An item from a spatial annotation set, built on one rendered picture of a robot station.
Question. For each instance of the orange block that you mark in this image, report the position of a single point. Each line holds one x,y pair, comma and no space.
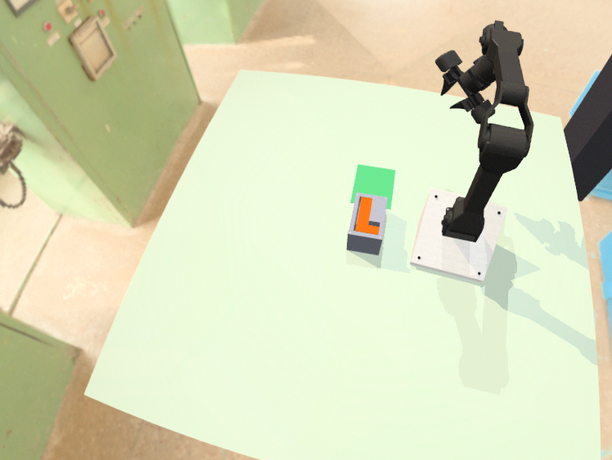
363,217

